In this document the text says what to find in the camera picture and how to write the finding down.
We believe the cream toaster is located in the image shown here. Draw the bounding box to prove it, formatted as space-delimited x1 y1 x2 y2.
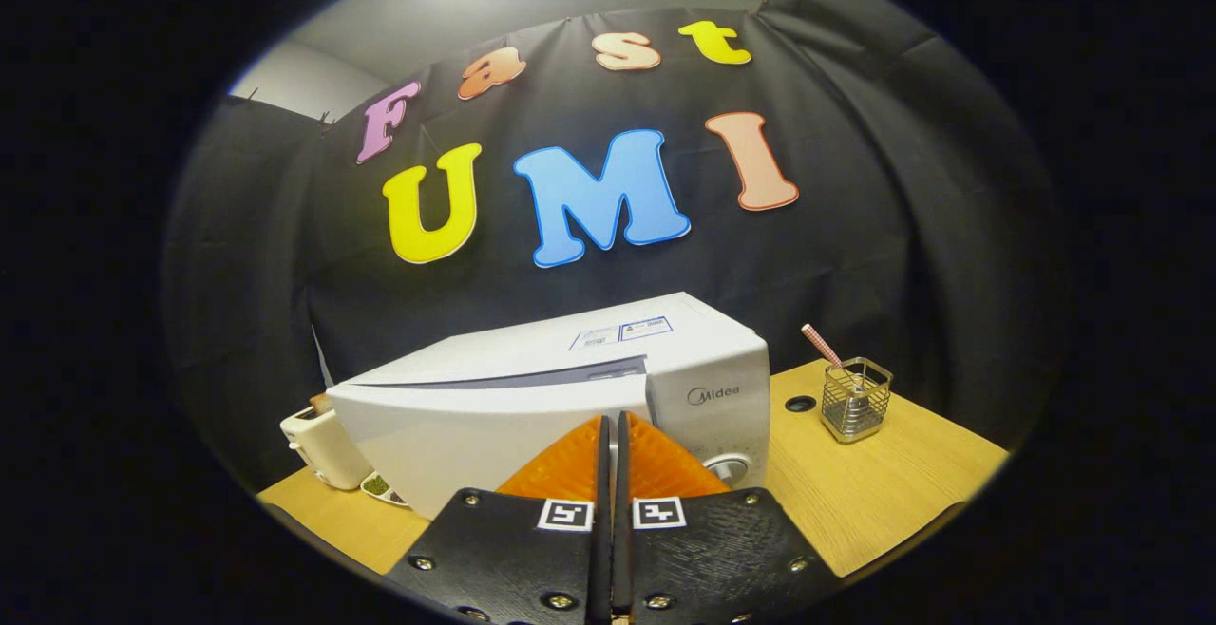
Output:
280 395 373 491

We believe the white divided grain tray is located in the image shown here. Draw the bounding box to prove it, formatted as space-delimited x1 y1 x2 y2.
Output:
359 471 409 509

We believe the metal wire mesh holder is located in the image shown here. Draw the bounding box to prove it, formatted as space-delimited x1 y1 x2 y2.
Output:
820 357 894 444

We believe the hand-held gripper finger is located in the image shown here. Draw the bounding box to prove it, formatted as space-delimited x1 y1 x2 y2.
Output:
616 410 842 625
385 413 612 625

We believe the white microwave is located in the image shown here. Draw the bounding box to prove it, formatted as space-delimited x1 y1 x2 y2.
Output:
326 292 772 521

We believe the red striped straw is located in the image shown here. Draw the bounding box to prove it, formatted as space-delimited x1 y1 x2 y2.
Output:
801 324 844 368

